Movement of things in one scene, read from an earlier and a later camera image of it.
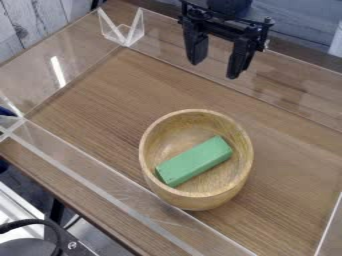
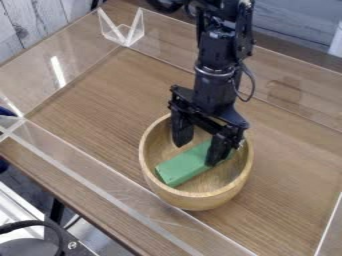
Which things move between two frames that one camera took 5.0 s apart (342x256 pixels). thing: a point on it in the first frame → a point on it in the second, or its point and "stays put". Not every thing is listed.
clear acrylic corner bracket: [122, 33] stays put
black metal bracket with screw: [74, 247] stays put
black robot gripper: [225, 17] → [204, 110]
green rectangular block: [195, 160] stays put
